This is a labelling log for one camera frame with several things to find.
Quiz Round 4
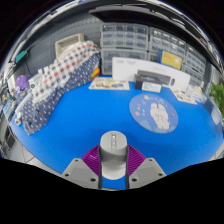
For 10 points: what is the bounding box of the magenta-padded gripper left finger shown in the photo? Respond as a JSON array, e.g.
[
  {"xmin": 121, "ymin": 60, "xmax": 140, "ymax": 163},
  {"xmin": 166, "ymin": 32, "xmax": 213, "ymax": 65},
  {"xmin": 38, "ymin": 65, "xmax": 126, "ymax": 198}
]
[{"xmin": 61, "ymin": 143, "xmax": 103, "ymax": 190}]

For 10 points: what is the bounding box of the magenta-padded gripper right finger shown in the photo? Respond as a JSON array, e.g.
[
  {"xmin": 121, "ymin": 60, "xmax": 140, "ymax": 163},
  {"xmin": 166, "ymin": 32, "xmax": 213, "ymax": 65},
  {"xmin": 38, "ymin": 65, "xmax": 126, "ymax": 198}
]
[{"xmin": 124, "ymin": 143, "xmax": 167, "ymax": 190}]

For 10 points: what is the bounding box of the white computer mouse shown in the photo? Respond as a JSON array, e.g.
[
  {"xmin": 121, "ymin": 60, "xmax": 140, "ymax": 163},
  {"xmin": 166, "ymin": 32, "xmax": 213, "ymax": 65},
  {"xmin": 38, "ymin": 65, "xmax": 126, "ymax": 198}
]
[{"xmin": 99, "ymin": 130, "xmax": 129, "ymax": 181}]

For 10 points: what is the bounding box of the round cartoon-print mouse pad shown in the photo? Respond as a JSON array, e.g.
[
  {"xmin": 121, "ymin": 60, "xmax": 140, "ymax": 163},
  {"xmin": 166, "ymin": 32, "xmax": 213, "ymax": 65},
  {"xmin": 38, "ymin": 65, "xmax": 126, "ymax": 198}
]
[{"xmin": 128, "ymin": 93, "xmax": 179, "ymax": 135}]

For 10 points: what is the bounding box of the navy polka-dot cloth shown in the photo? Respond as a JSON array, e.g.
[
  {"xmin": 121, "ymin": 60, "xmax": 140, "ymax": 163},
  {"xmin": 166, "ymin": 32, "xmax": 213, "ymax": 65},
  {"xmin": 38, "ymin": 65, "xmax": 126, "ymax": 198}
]
[{"xmin": 21, "ymin": 53, "xmax": 101, "ymax": 136}]

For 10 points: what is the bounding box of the animal-print sticker sheet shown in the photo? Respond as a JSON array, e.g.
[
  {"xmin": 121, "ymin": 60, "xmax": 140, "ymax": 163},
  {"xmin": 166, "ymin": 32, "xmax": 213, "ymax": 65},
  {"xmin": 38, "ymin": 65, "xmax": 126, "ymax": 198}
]
[{"xmin": 169, "ymin": 88, "xmax": 198, "ymax": 106}]

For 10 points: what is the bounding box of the small dark labelled box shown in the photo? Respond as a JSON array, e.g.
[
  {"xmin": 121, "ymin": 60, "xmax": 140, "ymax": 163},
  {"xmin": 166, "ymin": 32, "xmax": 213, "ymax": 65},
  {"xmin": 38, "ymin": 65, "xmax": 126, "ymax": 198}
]
[{"xmin": 133, "ymin": 73, "xmax": 163, "ymax": 94}]

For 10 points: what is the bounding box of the white tissue pack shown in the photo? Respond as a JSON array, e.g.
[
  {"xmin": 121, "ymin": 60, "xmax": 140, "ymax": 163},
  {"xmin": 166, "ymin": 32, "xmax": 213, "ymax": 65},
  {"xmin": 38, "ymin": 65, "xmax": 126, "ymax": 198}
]
[{"xmin": 186, "ymin": 84, "xmax": 208, "ymax": 105}]

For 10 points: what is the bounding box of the food-print sticker sheet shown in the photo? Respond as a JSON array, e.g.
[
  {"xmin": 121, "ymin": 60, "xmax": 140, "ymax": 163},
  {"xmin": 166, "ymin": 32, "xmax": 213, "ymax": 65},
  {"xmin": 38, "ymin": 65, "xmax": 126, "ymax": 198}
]
[{"xmin": 88, "ymin": 77, "xmax": 131, "ymax": 91}]

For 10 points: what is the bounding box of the yellow toy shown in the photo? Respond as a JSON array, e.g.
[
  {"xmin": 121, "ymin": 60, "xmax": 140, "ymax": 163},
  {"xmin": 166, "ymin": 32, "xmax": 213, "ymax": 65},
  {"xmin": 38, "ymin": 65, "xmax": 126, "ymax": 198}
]
[{"xmin": 90, "ymin": 67, "xmax": 101, "ymax": 80}]

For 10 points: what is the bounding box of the green leafy plant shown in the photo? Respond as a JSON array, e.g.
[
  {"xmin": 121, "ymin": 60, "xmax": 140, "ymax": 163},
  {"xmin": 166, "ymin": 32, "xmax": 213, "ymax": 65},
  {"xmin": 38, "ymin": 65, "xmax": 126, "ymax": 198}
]
[{"xmin": 208, "ymin": 81, "xmax": 224, "ymax": 118}]

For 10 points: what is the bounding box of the purple cloth bundle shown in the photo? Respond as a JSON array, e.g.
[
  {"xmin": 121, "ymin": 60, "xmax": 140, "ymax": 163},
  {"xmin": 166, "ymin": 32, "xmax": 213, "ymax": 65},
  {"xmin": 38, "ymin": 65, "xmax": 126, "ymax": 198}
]
[{"xmin": 15, "ymin": 74, "xmax": 30, "ymax": 92}]

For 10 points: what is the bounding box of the white keyboard packaging box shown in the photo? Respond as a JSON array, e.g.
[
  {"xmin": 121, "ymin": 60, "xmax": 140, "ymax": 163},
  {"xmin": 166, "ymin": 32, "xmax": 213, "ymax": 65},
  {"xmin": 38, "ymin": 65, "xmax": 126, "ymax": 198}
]
[{"xmin": 111, "ymin": 56, "xmax": 192, "ymax": 93}]

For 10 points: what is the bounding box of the red-blue checkered cloth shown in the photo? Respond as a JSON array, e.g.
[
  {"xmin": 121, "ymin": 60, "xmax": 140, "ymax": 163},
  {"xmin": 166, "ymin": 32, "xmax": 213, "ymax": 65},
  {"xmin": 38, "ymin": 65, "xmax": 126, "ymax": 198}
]
[{"xmin": 31, "ymin": 40, "xmax": 101, "ymax": 104}]

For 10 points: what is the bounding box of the yellow and blue card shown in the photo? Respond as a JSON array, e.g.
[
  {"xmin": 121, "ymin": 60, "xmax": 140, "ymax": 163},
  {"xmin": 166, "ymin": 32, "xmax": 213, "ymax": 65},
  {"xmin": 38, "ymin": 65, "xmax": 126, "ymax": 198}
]
[{"xmin": 158, "ymin": 49, "xmax": 183, "ymax": 70}]

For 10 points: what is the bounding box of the grey wide-drawer cabinet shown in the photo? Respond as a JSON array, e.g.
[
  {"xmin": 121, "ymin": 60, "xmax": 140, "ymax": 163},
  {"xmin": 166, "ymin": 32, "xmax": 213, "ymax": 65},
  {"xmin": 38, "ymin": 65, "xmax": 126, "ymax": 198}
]
[{"xmin": 100, "ymin": 48, "xmax": 148, "ymax": 76}]

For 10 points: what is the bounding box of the grey small-drawer cabinet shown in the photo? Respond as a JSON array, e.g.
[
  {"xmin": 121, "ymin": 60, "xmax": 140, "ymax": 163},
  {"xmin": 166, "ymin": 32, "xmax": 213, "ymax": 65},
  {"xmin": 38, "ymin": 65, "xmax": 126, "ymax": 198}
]
[
  {"xmin": 184, "ymin": 43, "xmax": 208, "ymax": 88},
  {"xmin": 148, "ymin": 27, "xmax": 187, "ymax": 63},
  {"xmin": 99, "ymin": 22, "xmax": 150, "ymax": 51}
]

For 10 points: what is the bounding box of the white woven basket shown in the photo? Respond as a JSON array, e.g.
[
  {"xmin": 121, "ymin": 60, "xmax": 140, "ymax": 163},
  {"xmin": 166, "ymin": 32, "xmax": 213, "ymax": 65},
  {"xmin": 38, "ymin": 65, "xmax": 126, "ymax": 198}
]
[{"xmin": 54, "ymin": 33, "xmax": 85, "ymax": 58}]

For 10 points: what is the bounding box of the dark wall shelf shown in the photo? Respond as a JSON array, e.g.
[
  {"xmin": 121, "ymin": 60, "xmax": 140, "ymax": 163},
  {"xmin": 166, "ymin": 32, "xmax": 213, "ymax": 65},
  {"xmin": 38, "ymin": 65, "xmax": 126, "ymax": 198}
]
[{"xmin": 89, "ymin": 4, "xmax": 216, "ymax": 39}]

